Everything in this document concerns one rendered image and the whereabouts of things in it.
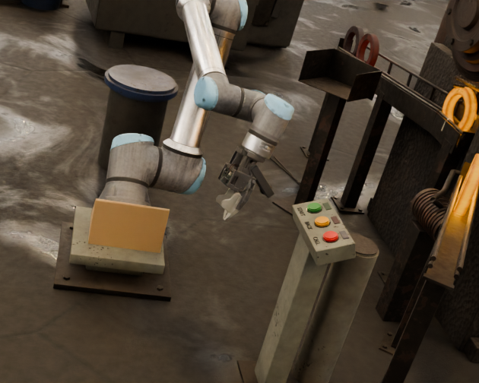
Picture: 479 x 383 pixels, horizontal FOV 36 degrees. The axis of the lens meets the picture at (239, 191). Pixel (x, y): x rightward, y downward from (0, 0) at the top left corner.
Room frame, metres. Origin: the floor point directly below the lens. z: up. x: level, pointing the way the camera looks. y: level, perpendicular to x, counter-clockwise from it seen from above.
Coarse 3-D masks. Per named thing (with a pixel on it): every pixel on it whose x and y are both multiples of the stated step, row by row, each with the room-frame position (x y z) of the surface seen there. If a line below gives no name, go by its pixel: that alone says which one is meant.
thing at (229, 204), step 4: (236, 192) 1.88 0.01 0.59; (232, 196) 1.87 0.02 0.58; (236, 196) 1.87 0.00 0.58; (240, 196) 1.88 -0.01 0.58; (224, 200) 1.86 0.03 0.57; (228, 200) 1.86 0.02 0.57; (232, 200) 1.87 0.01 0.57; (236, 200) 1.87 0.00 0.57; (220, 204) 1.85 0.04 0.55; (224, 204) 1.86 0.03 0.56; (228, 204) 1.86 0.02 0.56; (232, 204) 1.87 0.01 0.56; (236, 204) 1.87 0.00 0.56; (224, 208) 1.86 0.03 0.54; (228, 208) 1.86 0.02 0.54; (232, 208) 1.87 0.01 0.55; (228, 212) 1.88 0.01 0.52; (232, 212) 1.86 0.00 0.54; (236, 212) 1.86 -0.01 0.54; (228, 216) 1.86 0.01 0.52; (232, 216) 1.86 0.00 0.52
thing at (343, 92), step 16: (304, 64) 3.07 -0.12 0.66; (320, 64) 3.17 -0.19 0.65; (336, 64) 3.21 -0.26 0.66; (352, 64) 3.17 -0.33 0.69; (304, 80) 3.09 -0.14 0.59; (320, 80) 3.15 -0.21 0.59; (336, 80) 3.20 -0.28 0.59; (352, 80) 3.15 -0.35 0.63; (368, 80) 3.01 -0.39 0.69; (336, 96) 2.95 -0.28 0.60; (352, 96) 2.94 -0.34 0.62; (368, 96) 3.04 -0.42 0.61; (336, 112) 3.03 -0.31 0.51; (320, 128) 3.05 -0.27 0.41; (336, 128) 3.06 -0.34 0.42; (320, 144) 3.03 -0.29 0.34; (320, 160) 3.03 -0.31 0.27; (304, 176) 3.05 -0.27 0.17; (320, 176) 3.06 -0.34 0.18; (304, 192) 3.04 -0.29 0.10; (288, 208) 3.01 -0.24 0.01
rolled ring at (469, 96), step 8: (456, 88) 2.74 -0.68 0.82; (464, 88) 2.70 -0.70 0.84; (448, 96) 2.78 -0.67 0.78; (456, 96) 2.74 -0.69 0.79; (464, 96) 2.68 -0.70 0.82; (472, 96) 2.66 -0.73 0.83; (448, 104) 2.76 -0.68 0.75; (472, 104) 2.64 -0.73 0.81; (448, 112) 2.75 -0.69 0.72; (472, 112) 2.62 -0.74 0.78; (464, 120) 2.63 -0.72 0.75; (472, 120) 2.62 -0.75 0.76; (464, 128) 2.62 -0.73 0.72
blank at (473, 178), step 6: (474, 168) 2.03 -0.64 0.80; (468, 174) 2.07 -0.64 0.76; (474, 174) 2.01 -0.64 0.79; (468, 180) 1.99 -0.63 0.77; (474, 180) 1.99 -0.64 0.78; (468, 186) 1.98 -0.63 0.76; (474, 186) 1.98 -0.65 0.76; (462, 192) 1.97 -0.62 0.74; (468, 192) 1.97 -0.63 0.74; (474, 192) 1.97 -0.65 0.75; (462, 198) 1.97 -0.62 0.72; (468, 198) 1.97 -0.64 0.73; (456, 204) 1.98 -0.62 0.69; (462, 204) 1.97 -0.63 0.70; (468, 204) 1.97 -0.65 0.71; (456, 210) 1.99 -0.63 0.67; (462, 210) 1.98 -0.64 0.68
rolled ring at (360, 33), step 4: (352, 28) 3.76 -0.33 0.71; (356, 28) 3.72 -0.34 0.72; (360, 28) 3.72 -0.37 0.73; (348, 32) 3.79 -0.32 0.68; (352, 32) 3.75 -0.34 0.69; (356, 32) 3.71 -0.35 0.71; (360, 32) 3.69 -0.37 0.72; (348, 36) 3.78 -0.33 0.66; (352, 36) 3.79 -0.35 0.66; (356, 36) 3.69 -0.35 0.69; (360, 36) 3.67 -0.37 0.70; (344, 40) 3.80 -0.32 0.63; (348, 40) 3.79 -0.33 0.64; (356, 40) 3.68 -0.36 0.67; (344, 44) 3.79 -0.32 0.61; (348, 44) 3.79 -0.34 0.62; (356, 44) 3.66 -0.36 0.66; (344, 48) 3.77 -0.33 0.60; (348, 48) 3.78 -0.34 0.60; (356, 48) 3.65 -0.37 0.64; (344, 52) 3.76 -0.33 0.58; (352, 52) 3.68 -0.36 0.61; (356, 52) 3.64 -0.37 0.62
